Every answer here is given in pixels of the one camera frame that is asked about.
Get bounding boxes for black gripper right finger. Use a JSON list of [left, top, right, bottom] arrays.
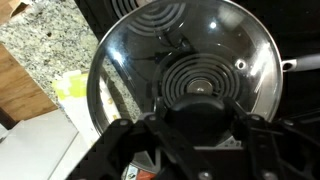
[[229, 98, 320, 180]]

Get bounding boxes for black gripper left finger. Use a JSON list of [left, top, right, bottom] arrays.
[[66, 112, 214, 180]]

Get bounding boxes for glass lid with black knob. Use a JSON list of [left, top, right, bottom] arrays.
[[86, 0, 284, 149]]

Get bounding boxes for black electric stove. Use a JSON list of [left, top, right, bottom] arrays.
[[73, 0, 320, 134]]

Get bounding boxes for white yellow paper pile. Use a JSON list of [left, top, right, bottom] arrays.
[[50, 69, 141, 148]]

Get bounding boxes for black coil burner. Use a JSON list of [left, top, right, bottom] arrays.
[[159, 52, 242, 108], [108, 0, 188, 38]]

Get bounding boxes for white flat board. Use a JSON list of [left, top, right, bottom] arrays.
[[0, 108, 90, 180]]

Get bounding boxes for speckled granite countertop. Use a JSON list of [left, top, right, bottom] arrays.
[[0, 0, 141, 121]]

